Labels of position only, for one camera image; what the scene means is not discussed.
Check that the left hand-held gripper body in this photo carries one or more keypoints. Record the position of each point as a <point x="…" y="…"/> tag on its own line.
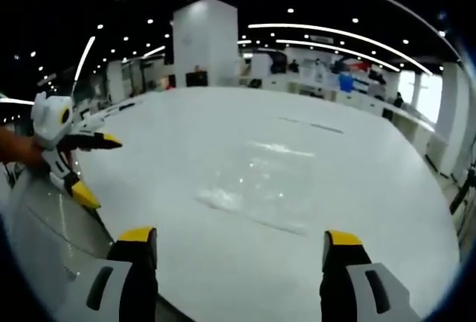
<point x="50" y="121"/>

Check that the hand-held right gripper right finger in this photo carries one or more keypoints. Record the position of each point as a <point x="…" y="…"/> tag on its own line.
<point x="336" y="285"/>

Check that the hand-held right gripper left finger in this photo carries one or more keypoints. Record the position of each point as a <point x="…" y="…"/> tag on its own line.
<point x="139" y="285"/>

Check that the clear resealable plastic bag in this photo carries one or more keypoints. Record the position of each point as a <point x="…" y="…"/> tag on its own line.
<point x="260" y="184"/>

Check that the black flat device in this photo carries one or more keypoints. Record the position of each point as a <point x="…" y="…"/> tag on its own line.
<point x="127" y="106"/>

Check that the black cabinet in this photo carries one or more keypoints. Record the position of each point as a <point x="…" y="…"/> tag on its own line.
<point x="196" y="79"/>

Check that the white square pillar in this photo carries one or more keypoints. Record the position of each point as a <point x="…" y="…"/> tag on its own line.
<point x="206" y="43"/>

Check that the black tripod stand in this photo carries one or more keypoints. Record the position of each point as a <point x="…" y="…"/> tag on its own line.
<point x="463" y="192"/>

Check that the blue box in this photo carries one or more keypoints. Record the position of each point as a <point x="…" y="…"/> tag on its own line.
<point x="345" y="83"/>

